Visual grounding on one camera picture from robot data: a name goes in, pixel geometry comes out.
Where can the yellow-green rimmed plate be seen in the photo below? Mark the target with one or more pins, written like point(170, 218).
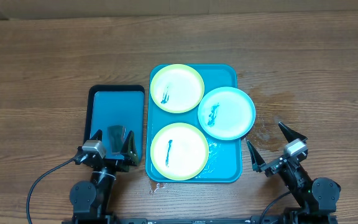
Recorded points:
point(179, 151)
point(177, 88)

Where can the large teal serving tray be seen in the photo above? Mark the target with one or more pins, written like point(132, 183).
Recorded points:
point(224, 163)

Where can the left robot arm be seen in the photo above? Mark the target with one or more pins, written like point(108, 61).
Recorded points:
point(90, 199)

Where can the light blue rimmed plate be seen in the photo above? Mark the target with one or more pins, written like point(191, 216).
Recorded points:
point(226, 113)

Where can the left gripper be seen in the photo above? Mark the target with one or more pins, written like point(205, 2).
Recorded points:
point(130, 160)

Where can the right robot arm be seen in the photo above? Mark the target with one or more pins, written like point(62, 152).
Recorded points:
point(316, 198)

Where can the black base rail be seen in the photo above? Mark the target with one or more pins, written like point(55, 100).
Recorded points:
point(197, 221)

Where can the dark grey sponge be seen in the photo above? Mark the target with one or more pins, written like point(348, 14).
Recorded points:
point(116, 136)

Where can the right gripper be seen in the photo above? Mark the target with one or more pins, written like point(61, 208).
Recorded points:
point(279, 162)

